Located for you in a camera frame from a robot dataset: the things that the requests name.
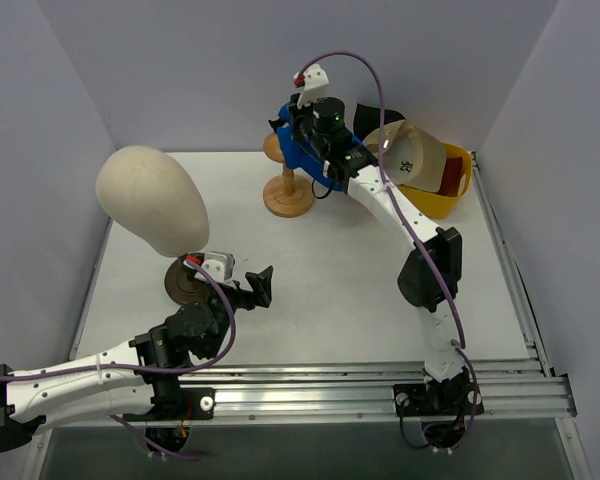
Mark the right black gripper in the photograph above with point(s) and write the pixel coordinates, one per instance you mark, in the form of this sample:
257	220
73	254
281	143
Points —
296	126

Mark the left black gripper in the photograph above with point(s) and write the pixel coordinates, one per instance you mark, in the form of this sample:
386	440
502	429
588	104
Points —
253	290

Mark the black bucket hat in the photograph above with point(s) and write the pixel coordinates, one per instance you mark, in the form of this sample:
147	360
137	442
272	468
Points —
367	119

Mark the blue baseball cap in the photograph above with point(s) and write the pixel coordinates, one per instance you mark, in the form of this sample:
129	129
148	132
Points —
299	154

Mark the beige baseball cap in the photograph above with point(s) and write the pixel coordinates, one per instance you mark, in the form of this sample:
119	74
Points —
412	157

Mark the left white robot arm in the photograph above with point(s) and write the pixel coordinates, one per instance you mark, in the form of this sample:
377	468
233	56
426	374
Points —
140	376

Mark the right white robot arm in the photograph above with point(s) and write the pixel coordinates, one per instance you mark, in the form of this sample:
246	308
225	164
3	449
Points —
428	281

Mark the dark round mannequin stand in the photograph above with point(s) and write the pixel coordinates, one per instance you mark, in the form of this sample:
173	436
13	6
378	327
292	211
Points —
182	286

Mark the wooden hat stand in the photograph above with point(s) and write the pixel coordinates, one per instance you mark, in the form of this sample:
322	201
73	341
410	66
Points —
285	195

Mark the yellow plastic bin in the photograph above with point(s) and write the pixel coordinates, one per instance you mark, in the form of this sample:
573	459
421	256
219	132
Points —
437	206

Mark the dark red cap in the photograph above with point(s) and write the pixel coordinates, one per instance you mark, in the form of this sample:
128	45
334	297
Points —
452	177

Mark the beige mannequin head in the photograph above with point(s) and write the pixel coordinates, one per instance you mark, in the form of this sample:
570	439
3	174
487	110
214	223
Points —
151	195

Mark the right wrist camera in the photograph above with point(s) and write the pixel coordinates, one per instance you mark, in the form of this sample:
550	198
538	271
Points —
313	84

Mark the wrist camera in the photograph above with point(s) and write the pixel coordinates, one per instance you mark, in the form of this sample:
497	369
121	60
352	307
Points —
218	265
313	84

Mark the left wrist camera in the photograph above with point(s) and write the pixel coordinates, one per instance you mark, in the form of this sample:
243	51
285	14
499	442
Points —
218	265

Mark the aluminium side rail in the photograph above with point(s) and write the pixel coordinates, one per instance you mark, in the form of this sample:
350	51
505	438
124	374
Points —
512	277

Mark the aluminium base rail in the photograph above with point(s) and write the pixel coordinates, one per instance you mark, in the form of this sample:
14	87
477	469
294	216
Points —
364	392

